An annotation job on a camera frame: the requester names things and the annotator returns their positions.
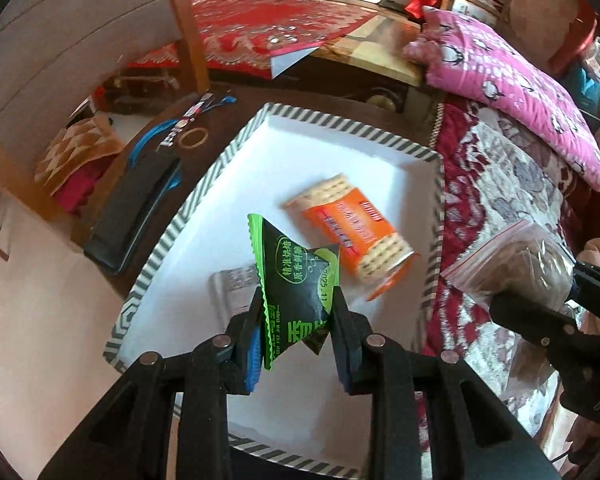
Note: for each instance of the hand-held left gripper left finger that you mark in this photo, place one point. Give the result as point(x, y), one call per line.
point(252, 357)

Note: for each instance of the pink patterned pillow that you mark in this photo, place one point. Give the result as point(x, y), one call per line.
point(505, 75)

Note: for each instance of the tape roll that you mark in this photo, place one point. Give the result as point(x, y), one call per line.
point(181, 139)

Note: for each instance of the red stool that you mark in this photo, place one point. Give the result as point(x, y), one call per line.
point(575, 35)

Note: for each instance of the silver snack packet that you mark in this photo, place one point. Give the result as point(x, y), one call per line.
point(230, 290)

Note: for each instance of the floral plush blanket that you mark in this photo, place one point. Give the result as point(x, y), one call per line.
point(505, 170)

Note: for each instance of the white tray with striped rim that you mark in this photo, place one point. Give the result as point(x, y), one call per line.
point(330, 155)

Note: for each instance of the black case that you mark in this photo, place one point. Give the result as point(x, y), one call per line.
point(130, 210)

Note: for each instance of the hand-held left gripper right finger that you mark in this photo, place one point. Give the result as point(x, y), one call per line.
point(344, 360)

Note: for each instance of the red embroidered cloth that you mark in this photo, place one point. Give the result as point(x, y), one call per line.
point(280, 15)

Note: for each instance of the wooden post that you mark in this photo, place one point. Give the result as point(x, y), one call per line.
point(187, 25)

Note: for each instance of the green black snack packet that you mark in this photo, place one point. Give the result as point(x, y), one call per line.
point(290, 280)

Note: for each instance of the beige checkered cushion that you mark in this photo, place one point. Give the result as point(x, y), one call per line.
point(80, 145)

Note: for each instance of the orange cracker packet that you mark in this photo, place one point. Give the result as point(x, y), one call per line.
point(355, 225)

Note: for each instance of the glossy wooden cabinet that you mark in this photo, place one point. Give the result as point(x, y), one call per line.
point(375, 50)

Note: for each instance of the red crumpled cloth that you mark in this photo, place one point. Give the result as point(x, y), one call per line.
point(422, 2)

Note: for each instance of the zip bag with brown contents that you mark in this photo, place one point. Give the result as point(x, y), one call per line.
point(525, 270)

